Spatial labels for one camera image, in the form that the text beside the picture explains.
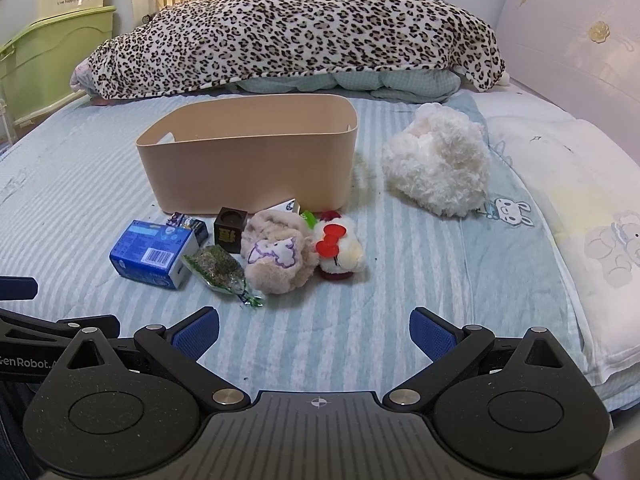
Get pink cloth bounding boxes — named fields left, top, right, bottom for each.
left=70, top=57, right=101, bottom=97

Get beige plastic storage bin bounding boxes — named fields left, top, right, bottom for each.
left=135, top=93, right=359, bottom=213

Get small dark purple packet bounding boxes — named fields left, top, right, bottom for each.
left=167, top=213, right=208, bottom=246

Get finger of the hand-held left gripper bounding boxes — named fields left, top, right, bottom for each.
left=0, top=309, right=121, bottom=344
left=0, top=276, right=39, bottom=302

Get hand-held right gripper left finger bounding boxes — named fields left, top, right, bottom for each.
left=65, top=307, right=251, bottom=412

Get green clear snack packet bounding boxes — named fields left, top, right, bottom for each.
left=181, top=245, right=263, bottom=309

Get dark brown wooden cube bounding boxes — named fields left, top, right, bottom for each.
left=214, top=206, right=249, bottom=252

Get blue cardboard box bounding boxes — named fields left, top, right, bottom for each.
left=109, top=219, right=200, bottom=290

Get small white box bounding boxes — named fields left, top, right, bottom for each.
left=262, top=198, right=301, bottom=217

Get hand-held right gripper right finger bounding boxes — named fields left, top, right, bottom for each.
left=383, top=307, right=576, bottom=411

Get blue striped bed sheet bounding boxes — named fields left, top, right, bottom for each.
left=0, top=87, right=616, bottom=401

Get white fluffy plush toy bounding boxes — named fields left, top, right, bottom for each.
left=381, top=102, right=492, bottom=218

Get white bed headboard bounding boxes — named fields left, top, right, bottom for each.
left=492, top=0, right=640, bottom=161

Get light green checked quilt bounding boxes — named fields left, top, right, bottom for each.
left=220, top=67, right=463, bottom=99

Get white printed pillow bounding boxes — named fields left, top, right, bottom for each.
left=485, top=115, right=640, bottom=386

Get light blue bunny print pillow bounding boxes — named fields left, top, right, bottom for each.
left=445, top=92, right=591, bottom=361

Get leopard print blanket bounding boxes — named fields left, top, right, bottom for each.
left=75, top=0, right=506, bottom=101

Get green plastic drawer cabinet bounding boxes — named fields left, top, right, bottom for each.
left=0, top=5, right=117, bottom=128

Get white plush toy red bow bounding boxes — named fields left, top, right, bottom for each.
left=312, top=211, right=366, bottom=281

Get beige plush slipper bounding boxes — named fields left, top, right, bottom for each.
left=240, top=208, right=319, bottom=295

